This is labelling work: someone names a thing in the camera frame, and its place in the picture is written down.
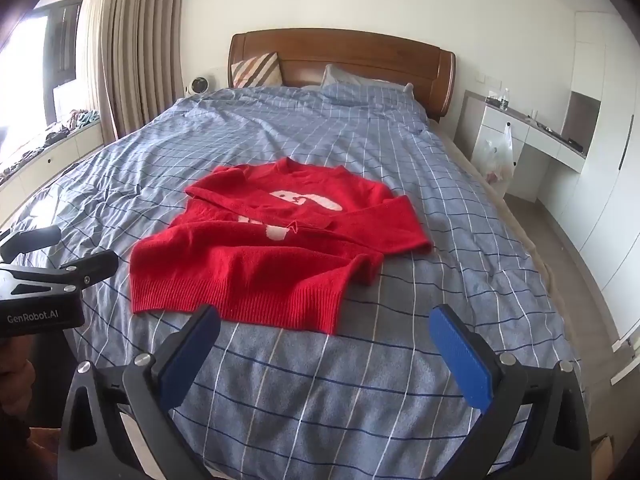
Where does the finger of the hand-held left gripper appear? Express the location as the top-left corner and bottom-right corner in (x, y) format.
(0, 225), (62, 264)
(0, 249), (119, 302)

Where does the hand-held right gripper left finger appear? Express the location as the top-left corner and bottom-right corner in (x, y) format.
(60, 304), (222, 480)

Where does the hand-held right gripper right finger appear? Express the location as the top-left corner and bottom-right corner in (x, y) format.
(429, 303), (608, 480)

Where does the red knit sweater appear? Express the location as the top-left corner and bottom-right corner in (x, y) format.
(130, 156), (434, 336)

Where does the pile of clothes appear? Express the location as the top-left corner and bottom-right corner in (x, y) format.
(0, 108), (100, 183)

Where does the person's left hand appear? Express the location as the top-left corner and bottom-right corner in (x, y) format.
(0, 345), (33, 413)

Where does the white window seat cabinet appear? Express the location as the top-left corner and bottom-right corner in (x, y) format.
(0, 121), (106, 226)

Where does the beige mattress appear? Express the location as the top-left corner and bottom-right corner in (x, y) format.
(432, 121), (568, 311)

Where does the white plastic bag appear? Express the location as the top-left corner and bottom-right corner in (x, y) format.
(475, 124), (514, 195)

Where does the white desk with drawers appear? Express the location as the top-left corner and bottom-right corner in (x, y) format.
(454, 89), (587, 204)

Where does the beige curtain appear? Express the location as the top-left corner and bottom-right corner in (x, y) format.
(76, 0), (187, 142)

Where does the blue plaid duvet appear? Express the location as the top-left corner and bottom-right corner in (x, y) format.
(0, 80), (583, 480)

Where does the striped cushion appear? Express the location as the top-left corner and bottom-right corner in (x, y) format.
(231, 51), (284, 89)

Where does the white wardrobe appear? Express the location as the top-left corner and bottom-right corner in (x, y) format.
(537, 0), (640, 343)

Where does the blue checked pillow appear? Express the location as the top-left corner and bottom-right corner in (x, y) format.
(320, 63), (415, 95)

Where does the wooden headboard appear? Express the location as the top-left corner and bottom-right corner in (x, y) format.
(227, 30), (457, 122)

